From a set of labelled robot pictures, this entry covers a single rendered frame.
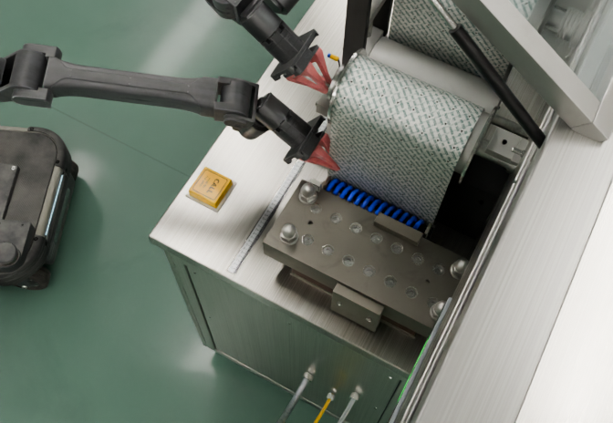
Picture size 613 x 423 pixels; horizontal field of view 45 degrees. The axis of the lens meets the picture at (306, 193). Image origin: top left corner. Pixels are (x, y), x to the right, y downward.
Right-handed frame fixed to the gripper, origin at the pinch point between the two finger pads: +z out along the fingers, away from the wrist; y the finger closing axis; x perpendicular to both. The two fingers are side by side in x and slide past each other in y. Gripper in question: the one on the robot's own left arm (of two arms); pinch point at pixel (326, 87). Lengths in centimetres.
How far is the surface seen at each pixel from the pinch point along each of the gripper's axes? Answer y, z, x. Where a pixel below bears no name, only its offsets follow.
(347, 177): 6.0, 17.7, -8.6
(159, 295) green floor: 20, 40, -125
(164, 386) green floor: 45, 54, -114
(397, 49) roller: -13.4, 5.9, 5.9
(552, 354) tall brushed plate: 37, 25, 47
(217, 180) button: 13.4, 4.5, -35.2
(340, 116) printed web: 6.2, 3.0, 5.6
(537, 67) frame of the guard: 21, -6, 59
